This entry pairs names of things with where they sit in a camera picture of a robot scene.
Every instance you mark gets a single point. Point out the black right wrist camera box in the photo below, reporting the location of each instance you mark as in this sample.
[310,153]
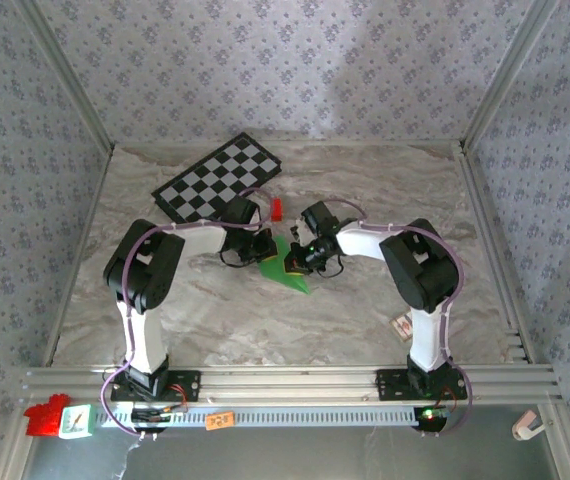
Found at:
[320,216]

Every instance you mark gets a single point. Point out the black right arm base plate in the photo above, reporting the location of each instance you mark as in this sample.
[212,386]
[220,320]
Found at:
[390,385]

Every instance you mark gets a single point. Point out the small red block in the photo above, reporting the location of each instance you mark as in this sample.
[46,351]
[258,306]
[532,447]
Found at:
[278,210]

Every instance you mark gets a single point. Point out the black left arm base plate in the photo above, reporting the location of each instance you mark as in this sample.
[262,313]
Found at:
[190,385]

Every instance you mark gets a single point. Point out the white and green clock cube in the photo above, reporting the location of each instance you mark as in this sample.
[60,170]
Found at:
[76,422]

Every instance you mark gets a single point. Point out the aluminium frame rail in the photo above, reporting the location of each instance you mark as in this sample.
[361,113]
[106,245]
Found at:
[290,382]
[485,225]
[92,210]

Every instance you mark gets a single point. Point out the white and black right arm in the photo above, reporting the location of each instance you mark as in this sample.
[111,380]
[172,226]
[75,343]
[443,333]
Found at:
[430,340]

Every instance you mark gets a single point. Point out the black and grey chessboard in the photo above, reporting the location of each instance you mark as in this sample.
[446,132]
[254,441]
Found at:
[215,175]

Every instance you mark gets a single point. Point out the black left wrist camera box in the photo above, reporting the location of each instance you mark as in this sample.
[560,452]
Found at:
[240,212]

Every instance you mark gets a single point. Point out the white plastic hook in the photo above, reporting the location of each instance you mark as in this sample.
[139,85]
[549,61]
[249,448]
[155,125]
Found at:
[527,426]

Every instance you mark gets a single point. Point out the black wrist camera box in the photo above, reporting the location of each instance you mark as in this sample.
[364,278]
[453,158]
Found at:
[240,212]
[320,216]

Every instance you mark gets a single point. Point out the orange tag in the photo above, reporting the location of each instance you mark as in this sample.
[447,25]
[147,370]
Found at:
[220,421]

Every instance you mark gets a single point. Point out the aluminium frame post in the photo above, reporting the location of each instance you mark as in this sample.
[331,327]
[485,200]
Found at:
[65,75]
[507,75]
[17,460]
[565,450]

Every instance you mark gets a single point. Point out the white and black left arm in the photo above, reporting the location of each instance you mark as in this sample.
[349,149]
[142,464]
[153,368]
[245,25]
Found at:
[145,340]

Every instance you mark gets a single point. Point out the small patterned card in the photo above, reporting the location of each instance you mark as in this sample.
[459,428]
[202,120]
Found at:
[400,327]

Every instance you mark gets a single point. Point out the red clamp object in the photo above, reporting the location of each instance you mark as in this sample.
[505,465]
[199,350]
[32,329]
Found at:
[42,417]

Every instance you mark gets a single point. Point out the grey metal panel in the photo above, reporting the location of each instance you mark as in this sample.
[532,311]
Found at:
[315,455]

